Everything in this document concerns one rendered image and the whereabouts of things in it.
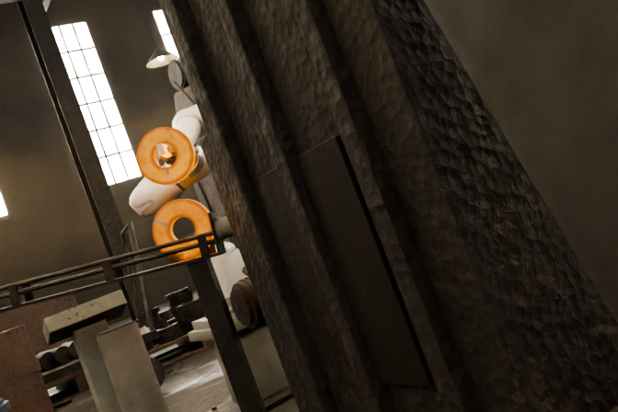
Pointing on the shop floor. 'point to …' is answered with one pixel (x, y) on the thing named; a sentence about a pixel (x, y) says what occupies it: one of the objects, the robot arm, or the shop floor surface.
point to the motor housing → (246, 304)
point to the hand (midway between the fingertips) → (164, 150)
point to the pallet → (177, 328)
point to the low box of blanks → (21, 373)
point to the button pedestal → (53, 326)
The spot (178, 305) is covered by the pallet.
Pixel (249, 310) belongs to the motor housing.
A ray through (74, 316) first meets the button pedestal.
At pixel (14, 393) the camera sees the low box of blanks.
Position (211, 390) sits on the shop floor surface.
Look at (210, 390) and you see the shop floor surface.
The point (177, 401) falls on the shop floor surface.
